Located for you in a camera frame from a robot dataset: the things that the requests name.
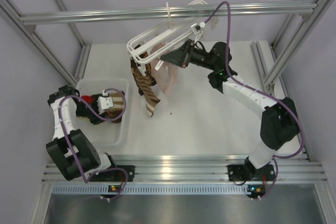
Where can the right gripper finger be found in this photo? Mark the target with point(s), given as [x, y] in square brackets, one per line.
[176, 57]
[183, 47]

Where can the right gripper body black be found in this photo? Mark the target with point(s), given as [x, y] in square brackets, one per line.
[186, 57]

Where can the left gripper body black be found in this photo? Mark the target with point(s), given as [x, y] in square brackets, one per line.
[89, 109]

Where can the white plastic clip hanger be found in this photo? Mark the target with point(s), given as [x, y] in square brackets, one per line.
[169, 33]

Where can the brown beige striped sock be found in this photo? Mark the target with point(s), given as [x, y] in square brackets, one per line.
[145, 84]

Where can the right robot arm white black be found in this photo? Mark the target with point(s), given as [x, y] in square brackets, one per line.
[278, 117]

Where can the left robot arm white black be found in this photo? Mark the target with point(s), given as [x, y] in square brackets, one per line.
[71, 151]

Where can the pink sheer socks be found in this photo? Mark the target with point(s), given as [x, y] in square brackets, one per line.
[166, 76]

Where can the red sock with face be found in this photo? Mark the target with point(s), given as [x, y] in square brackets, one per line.
[88, 98]

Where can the white plastic basket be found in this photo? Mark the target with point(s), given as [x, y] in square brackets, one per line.
[106, 133]

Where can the aluminium crossbar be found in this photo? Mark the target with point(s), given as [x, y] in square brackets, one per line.
[87, 16]

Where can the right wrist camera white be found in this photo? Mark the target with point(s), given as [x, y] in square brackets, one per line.
[197, 28]

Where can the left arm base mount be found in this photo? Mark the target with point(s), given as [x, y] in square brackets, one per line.
[122, 173]

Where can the slotted cable duct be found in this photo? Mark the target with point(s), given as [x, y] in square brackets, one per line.
[156, 189]

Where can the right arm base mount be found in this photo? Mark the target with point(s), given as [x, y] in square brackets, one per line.
[237, 173]

